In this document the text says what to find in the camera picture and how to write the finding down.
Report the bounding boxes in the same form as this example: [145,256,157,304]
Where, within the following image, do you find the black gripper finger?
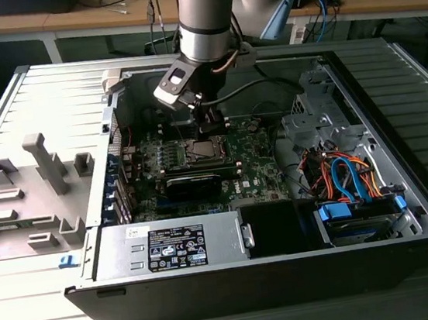
[193,105,228,139]

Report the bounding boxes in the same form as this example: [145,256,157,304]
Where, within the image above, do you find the metal socket cover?
[182,132,232,168]

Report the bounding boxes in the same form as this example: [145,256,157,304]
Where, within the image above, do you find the metal locking lever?
[169,112,189,152]

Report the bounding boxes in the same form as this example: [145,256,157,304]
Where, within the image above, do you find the CPU socket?
[180,131,233,169]

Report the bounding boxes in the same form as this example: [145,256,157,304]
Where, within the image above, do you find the green motherboard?
[116,110,297,225]

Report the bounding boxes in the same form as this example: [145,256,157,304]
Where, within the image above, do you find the black graphics card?
[163,170,226,206]

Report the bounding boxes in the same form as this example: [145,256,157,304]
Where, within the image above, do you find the silver metal drive cage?
[275,63,371,160]

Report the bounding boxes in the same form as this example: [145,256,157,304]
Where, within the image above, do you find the grey plastic case latch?
[100,67,129,95]

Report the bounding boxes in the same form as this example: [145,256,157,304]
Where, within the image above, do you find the blue expansion card retainer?
[95,152,126,225]

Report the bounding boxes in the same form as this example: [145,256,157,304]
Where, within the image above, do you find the wooden desk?
[0,0,428,72]

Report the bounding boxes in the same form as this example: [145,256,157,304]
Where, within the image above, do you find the hard disk in blue carrier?
[311,183,412,250]

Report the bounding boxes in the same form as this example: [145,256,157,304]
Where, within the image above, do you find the silver power supply unit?
[88,208,251,282]

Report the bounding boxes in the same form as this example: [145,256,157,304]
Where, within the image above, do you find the grey parts rack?
[0,126,107,260]

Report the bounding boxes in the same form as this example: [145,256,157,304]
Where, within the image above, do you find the black PC case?
[37,26,428,320]

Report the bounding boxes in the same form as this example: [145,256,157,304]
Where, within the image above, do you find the thick black camera cable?
[196,73,306,106]

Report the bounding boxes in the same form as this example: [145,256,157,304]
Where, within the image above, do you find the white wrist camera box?
[148,55,205,114]

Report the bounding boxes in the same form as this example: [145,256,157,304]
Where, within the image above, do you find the blue cable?
[312,0,336,43]

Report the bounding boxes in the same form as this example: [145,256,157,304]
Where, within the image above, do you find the blue flat wire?
[328,150,375,208]

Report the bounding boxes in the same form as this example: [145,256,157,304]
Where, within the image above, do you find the orange wire bundle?
[298,142,388,208]

